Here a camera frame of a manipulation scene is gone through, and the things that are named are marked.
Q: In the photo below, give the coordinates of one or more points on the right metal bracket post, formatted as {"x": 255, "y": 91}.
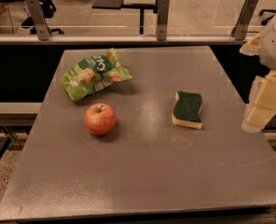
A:
{"x": 240, "y": 29}

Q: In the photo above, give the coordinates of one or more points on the middle metal bracket post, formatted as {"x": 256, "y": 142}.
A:
{"x": 162, "y": 20}

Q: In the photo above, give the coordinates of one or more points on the metal bracket post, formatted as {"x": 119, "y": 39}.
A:
{"x": 240, "y": 29}
{"x": 38, "y": 17}
{"x": 162, "y": 20}

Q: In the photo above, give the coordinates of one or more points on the metal rail bar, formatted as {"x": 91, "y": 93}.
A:
{"x": 114, "y": 40}

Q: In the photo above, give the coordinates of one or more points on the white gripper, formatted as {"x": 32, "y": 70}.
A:
{"x": 262, "y": 103}

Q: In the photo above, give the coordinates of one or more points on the green and yellow sponge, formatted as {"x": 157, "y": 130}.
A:
{"x": 186, "y": 112}

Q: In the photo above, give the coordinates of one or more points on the red apple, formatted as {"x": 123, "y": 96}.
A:
{"x": 100, "y": 119}

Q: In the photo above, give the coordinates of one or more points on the green snack bag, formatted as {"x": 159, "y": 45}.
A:
{"x": 93, "y": 74}

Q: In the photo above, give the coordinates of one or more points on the left metal bracket post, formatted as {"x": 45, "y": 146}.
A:
{"x": 38, "y": 17}

